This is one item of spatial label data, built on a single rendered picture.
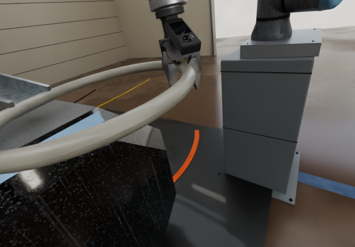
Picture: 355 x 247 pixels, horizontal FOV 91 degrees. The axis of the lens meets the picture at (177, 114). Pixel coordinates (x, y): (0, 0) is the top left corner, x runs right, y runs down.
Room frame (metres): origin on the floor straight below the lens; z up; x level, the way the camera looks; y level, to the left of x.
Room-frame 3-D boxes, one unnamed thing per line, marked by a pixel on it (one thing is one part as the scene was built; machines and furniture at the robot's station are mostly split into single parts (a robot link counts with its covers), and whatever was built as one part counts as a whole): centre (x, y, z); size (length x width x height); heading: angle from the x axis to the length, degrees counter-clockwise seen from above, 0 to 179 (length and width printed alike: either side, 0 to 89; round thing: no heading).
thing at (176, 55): (0.50, -0.03, 1.03); 0.09 x 0.08 x 0.12; 11
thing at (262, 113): (0.96, -0.55, 0.43); 0.50 x 0.50 x 0.85; 51
